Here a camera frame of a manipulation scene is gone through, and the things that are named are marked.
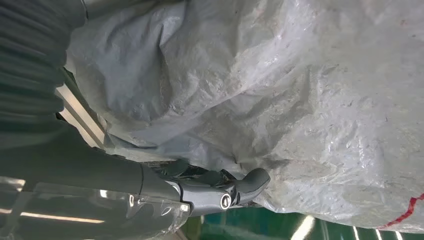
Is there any green conveyor belt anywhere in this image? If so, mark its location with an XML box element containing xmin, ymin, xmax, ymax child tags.
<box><xmin>180</xmin><ymin>206</ymin><xmax>424</xmax><ymax>240</ymax></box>

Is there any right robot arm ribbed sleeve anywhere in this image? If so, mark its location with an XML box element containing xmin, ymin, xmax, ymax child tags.
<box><xmin>0</xmin><ymin>0</ymin><xmax>89</xmax><ymax>151</ymax></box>

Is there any silver conveyor side rail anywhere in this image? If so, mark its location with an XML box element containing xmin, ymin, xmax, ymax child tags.
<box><xmin>54</xmin><ymin>83</ymin><xmax>108</xmax><ymax>151</ymax></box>

